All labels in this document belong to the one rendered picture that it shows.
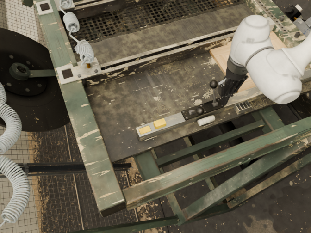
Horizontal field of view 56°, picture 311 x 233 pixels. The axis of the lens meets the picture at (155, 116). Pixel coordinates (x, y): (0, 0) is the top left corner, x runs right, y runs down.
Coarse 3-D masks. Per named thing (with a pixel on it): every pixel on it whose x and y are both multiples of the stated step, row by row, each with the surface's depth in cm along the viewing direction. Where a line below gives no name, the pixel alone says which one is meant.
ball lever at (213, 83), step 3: (213, 81) 128; (216, 81) 128; (210, 84) 129; (213, 84) 128; (216, 84) 128; (213, 87) 128; (216, 87) 129; (213, 90) 131; (213, 93) 132; (213, 96) 132; (213, 99) 133; (213, 102) 134; (216, 102) 134; (213, 105) 134; (216, 105) 134
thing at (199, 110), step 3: (198, 108) 121; (201, 108) 121; (189, 111) 131; (192, 111) 130; (195, 111) 122; (198, 111) 121; (201, 111) 120; (204, 111) 121; (189, 114) 132; (192, 114) 132; (198, 114) 121; (201, 114) 121
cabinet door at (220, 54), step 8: (272, 32) 166; (272, 40) 163; (280, 40) 163; (216, 48) 158; (224, 48) 158; (280, 48) 160; (216, 56) 155; (224, 56) 155; (224, 64) 152; (224, 72) 150; (248, 80) 147; (240, 88) 144; (248, 88) 144
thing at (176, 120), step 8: (304, 72) 148; (304, 80) 148; (256, 88) 142; (240, 96) 139; (248, 96) 139; (256, 96) 140; (264, 96) 144; (232, 104) 137; (216, 112) 137; (168, 120) 131; (176, 120) 131; (184, 120) 131; (192, 120) 133; (136, 128) 128; (152, 128) 128; (160, 128) 129; (168, 128) 130; (144, 136) 128; (152, 136) 131
